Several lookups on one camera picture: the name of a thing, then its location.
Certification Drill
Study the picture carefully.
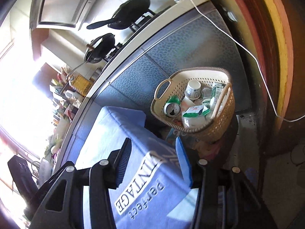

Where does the beige wicker trash basket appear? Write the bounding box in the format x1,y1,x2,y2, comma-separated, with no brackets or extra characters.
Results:
150,67,235,142

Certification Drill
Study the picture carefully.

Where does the clear plastic water bottle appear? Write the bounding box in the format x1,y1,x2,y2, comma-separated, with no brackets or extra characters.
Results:
201,86,211,100

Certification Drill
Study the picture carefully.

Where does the black wok with ladle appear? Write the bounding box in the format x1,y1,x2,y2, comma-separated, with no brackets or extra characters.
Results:
66,33,115,80

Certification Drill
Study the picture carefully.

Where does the white charging cable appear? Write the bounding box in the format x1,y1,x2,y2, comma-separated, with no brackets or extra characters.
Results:
174,0,305,123

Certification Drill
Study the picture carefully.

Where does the white tissue pack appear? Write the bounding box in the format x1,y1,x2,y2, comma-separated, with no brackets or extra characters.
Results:
181,116,211,129

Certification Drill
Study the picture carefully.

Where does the gas stove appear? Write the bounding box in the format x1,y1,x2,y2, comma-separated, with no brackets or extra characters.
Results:
103,6,171,64

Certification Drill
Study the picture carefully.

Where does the range hood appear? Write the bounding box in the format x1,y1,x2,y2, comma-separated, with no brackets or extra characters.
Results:
30,0,96,31

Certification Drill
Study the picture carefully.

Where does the white paper cup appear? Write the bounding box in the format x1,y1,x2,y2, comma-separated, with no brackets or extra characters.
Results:
185,80,201,100

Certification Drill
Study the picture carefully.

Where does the green white snack wrapper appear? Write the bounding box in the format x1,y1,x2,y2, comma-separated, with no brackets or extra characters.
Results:
182,82,225,117

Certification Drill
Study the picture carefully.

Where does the white plastic jug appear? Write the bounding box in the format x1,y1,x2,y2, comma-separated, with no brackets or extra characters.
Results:
64,90,83,101

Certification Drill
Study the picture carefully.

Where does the green aluminium can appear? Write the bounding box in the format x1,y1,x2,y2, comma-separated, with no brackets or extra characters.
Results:
163,95,181,118

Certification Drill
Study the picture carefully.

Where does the yellow cooking oil bottle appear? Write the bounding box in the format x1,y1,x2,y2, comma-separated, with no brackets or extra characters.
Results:
68,74,93,97

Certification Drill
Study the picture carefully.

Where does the black lidded wok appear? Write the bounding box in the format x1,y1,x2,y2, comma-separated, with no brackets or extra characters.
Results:
86,0,150,30

